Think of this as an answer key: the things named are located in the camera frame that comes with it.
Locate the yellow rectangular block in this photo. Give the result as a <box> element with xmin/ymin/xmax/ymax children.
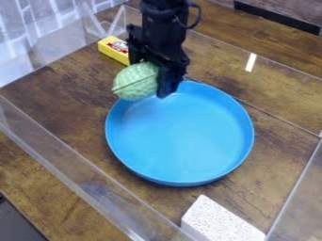
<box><xmin>98</xmin><ymin>36</ymin><xmax>130</xmax><ymax>66</ymax></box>

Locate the clear acrylic enclosure wall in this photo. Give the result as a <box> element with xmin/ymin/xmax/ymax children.
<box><xmin>0</xmin><ymin>0</ymin><xmax>322</xmax><ymax>241</ymax></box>

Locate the white speckled foam block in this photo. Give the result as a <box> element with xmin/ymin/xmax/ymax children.
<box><xmin>182</xmin><ymin>195</ymin><xmax>266</xmax><ymax>241</ymax></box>

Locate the green bumpy bitter gourd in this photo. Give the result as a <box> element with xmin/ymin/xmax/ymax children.
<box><xmin>112</xmin><ymin>61</ymin><xmax>159</xmax><ymax>101</ymax></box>

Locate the blue round plastic tray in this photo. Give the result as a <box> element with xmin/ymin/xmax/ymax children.
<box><xmin>104</xmin><ymin>81</ymin><xmax>254</xmax><ymax>186</ymax></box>

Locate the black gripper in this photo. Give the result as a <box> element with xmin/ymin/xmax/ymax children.
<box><xmin>127</xmin><ymin>0</ymin><xmax>190</xmax><ymax>99</ymax></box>

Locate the black cable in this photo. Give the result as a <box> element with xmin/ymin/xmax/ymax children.
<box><xmin>174</xmin><ymin>0</ymin><xmax>203</xmax><ymax>30</ymax></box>

